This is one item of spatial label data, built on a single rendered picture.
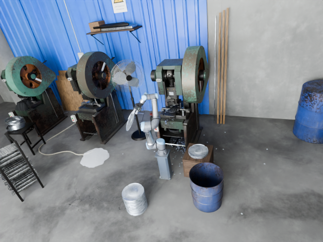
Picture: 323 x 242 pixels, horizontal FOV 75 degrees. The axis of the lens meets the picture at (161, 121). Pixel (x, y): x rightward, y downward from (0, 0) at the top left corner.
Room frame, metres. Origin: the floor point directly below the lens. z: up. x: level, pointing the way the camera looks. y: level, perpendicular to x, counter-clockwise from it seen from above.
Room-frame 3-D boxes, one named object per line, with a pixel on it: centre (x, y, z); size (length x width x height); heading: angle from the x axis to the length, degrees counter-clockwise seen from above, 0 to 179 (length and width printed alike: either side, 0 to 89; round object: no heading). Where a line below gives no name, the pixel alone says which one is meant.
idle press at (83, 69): (4.22, 1.15, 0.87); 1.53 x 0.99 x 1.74; 153
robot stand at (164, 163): (2.42, 0.05, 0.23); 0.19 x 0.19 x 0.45; 68
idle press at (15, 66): (4.92, 2.78, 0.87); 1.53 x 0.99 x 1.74; 158
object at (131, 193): (1.93, 0.51, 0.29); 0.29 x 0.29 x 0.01
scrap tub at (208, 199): (1.85, -0.44, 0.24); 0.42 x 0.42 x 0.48
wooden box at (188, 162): (2.42, -0.47, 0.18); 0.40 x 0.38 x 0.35; 155
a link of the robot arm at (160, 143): (2.42, 0.06, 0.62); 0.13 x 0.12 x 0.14; 85
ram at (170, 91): (3.12, -0.24, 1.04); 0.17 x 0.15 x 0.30; 155
